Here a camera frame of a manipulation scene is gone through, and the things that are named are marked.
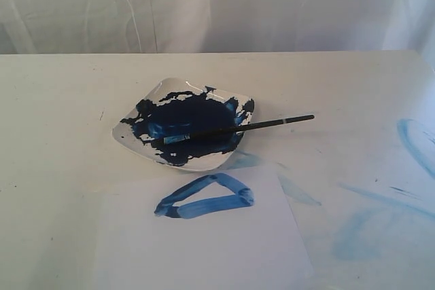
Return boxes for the black handled paintbrush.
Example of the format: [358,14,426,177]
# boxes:
[160,114,315,145]

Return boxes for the white backdrop cloth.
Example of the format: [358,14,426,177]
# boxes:
[0,0,435,55]

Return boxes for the white paper sheet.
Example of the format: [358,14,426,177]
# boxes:
[92,166,313,289]

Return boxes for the white square plate blue paint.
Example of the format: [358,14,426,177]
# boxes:
[112,77,255,171]

